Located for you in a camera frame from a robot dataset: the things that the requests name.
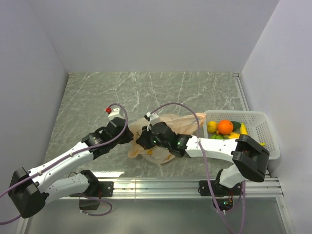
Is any orange translucent plastic bag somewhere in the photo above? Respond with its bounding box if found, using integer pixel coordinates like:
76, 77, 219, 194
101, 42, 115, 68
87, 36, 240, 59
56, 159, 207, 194
127, 114, 198, 165

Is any yellow pear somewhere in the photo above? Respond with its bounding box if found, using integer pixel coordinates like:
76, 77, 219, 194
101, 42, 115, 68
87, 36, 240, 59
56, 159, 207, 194
207, 121, 218, 134

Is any bright green apple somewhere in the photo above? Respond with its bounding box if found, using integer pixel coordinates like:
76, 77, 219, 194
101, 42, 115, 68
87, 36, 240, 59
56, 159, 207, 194
210, 134, 224, 140

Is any orange fruit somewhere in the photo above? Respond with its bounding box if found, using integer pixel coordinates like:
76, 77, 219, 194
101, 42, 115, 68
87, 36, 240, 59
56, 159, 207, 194
217, 119, 234, 135

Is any yellow mango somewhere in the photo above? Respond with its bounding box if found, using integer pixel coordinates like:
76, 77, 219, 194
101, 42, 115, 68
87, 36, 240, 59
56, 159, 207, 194
223, 132, 240, 139

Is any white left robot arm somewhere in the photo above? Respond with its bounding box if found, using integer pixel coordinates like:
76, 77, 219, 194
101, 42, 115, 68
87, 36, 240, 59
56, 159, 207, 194
8, 117, 133, 218

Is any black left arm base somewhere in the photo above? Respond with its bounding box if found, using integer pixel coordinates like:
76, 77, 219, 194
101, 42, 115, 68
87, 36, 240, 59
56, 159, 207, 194
70, 181, 114, 216

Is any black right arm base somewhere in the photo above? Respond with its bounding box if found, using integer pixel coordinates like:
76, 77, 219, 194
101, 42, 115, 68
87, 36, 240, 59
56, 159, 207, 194
198, 179, 243, 212

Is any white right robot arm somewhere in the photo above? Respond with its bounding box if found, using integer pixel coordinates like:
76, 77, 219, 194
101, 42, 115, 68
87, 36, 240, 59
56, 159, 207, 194
136, 122, 270, 195

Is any dark green avocado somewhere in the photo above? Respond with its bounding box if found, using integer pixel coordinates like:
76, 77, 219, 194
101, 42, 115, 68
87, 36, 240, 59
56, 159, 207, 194
231, 121, 241, 131

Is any yellow banana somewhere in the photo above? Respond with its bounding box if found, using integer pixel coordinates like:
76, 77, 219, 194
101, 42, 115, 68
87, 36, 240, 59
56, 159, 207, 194
239, 122, 248, 135

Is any white perforated plastic basket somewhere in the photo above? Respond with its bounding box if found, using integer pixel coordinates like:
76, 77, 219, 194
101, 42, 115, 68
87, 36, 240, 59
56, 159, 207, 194
203, 110, 280, 160

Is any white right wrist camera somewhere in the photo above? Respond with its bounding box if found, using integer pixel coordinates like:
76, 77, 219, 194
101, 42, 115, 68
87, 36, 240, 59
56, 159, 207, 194
144, 112, 159, 131

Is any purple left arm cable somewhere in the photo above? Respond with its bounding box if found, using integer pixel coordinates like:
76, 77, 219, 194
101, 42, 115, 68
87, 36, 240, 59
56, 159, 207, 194
0, 102, 129, 226

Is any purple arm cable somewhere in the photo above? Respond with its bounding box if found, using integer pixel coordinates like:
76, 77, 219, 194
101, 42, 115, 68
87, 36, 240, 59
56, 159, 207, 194
151, 102, 246, 234
0, 102, 129, 226

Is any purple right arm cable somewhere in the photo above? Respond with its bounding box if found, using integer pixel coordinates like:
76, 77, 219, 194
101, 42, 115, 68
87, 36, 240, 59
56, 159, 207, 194
151, 102, 246, 234

